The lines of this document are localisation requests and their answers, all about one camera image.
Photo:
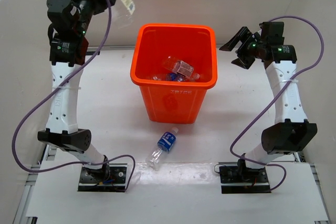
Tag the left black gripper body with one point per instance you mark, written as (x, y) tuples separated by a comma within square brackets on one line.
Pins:
[(83, 1)]

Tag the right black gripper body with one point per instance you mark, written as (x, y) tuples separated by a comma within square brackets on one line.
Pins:
[(249, 51)]

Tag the clear apple juice bottle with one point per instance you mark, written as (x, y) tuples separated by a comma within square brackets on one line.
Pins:
[(122, 13)]

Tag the green white label bottle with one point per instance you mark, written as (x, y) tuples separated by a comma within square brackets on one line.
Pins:
[(181, 68)]

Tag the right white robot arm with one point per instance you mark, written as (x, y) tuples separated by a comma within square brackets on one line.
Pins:
[(291, 131)]

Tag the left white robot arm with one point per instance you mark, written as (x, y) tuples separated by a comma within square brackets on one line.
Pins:
[(68, 47)]

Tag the blue bottle inside bin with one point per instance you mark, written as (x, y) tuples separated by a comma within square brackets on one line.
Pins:
[(174, 77)]

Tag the orange plastic bin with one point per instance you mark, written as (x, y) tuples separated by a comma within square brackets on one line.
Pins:
[(169, 101)]

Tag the dark blue label bottle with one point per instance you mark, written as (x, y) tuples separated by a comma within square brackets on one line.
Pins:
[(162, 148)]

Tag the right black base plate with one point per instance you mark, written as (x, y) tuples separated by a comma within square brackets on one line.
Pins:
[(235, 178)]

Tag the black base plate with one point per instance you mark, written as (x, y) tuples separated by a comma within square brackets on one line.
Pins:
[(235, 178), (114, 181)]

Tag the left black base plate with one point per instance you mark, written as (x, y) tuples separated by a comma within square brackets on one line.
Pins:
[(114, 181)]

